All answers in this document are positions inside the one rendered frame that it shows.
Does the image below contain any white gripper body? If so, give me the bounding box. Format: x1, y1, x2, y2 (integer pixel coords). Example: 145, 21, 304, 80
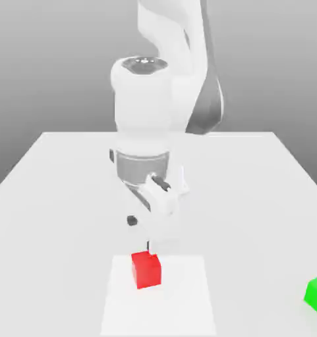
123, 165, 189, 246

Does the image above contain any small red cube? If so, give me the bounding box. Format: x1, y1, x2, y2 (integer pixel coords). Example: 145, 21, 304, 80
130, 250, 162, 290

